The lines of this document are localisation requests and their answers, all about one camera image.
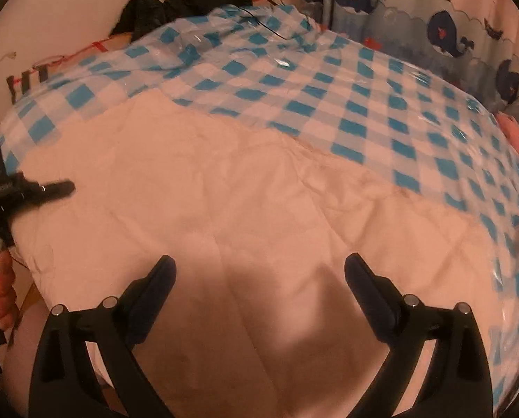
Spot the black red cable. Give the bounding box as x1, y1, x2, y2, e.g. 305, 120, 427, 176
239, 0, 296, 41

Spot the person's left hand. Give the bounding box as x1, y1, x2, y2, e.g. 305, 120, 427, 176
0, 248, 18, 331

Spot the white padded quilt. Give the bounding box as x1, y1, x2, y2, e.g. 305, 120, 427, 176
13, 91, 503, 417

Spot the black clothing pile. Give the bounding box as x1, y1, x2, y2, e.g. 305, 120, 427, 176
109, 0, 253, 41

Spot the blue white checkered plastic sheet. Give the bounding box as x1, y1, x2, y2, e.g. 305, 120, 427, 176
0, 7, 519, 406

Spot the whale pattern curtain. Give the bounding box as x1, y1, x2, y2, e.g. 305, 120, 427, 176
301, 0, 519, 122

